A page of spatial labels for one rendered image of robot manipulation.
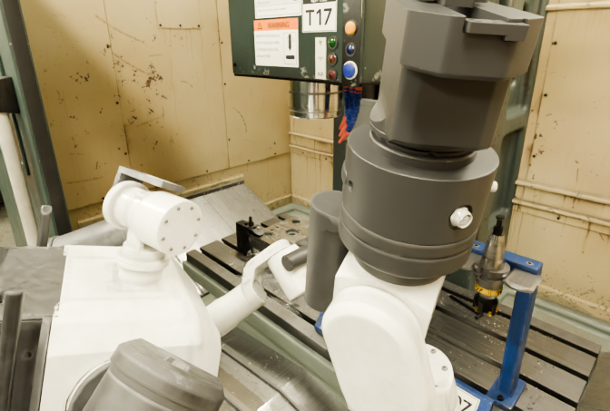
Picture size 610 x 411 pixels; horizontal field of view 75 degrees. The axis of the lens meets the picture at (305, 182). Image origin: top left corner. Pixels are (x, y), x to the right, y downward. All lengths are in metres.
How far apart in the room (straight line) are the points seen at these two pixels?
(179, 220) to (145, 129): 1.56
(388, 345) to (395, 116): 0.14
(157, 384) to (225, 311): 0.57
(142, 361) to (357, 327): 0.16
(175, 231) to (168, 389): 0.20
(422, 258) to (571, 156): 1.55
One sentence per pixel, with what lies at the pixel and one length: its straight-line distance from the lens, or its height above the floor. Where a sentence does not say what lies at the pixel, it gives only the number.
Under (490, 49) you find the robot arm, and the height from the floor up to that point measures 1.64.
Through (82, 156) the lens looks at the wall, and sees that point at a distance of 1.94.
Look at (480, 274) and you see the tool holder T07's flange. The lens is 0.86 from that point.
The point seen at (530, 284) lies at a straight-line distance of 0.86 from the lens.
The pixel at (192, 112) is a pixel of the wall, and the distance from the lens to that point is 2.12.
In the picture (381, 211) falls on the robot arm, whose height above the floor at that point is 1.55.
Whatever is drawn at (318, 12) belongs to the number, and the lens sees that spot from 0.91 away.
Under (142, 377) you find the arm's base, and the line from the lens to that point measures 0.33.
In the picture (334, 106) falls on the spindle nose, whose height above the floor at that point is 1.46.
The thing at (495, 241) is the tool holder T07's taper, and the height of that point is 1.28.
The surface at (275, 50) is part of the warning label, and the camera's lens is 1.01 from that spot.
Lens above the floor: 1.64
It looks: 20 degrees down
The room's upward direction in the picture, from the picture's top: 1 degrees counter-clockwise
